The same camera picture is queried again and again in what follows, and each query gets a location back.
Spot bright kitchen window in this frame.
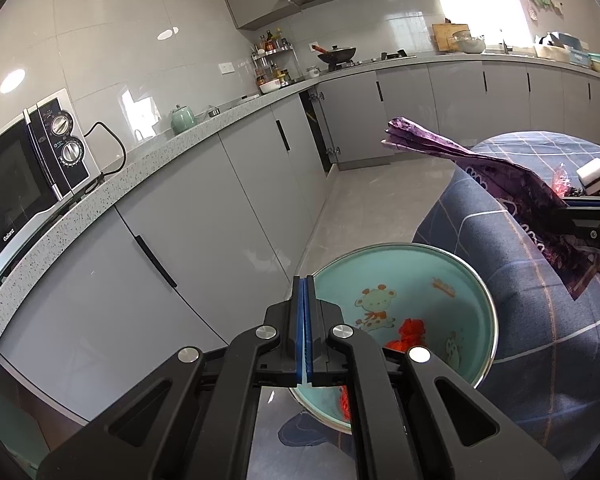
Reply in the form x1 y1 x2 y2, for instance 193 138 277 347
432 0 531 46

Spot pink plastic wrapper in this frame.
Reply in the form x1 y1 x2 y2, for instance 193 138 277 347
550 162 581 198

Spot black power cable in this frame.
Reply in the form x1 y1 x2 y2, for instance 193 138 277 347
82 121 128 196

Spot wooden cutting board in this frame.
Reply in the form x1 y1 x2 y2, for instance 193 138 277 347
432 22 471 52

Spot wall hook rack with cloths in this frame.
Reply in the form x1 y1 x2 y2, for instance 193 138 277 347
524 0 565 21

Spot grey mixing bowl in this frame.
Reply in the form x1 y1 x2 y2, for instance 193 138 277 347
452 30 487 54

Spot white basin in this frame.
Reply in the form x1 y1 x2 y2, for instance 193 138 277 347
532 32 571 63

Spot purple printed plastic wrapper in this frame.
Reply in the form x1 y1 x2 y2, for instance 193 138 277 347
382 116 600 301

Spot green ceramic jar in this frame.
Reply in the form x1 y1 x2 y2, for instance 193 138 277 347
171 103 197 135

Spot red plastic bag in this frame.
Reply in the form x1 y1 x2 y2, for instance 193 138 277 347
337 317 429 423

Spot black and silver microwave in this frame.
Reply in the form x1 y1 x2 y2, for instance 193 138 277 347
0 87 92 281

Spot metal spice rack with bottles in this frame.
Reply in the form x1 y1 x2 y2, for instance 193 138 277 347
252 27 296 86

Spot white printed paper container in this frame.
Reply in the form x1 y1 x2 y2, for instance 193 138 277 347
576 157 600 195

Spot blue plaid tablecloth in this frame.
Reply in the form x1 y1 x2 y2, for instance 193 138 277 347
412 130 600 441

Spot black gas stove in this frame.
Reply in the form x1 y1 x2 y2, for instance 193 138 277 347
325 50 418 72

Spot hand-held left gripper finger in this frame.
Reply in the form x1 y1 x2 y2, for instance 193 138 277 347
37 276 307 480
306 276 563 480

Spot grey kitchen counter cabinets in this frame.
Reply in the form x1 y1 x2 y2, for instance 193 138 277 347
0 52 600 426

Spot light blue dish rack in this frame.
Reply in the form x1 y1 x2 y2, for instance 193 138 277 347
555 32 591 67

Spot teal cartoon print bin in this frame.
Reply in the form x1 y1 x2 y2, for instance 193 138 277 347
287 242 498 436

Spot black wok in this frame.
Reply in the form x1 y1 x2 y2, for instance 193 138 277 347
314 45 357 66

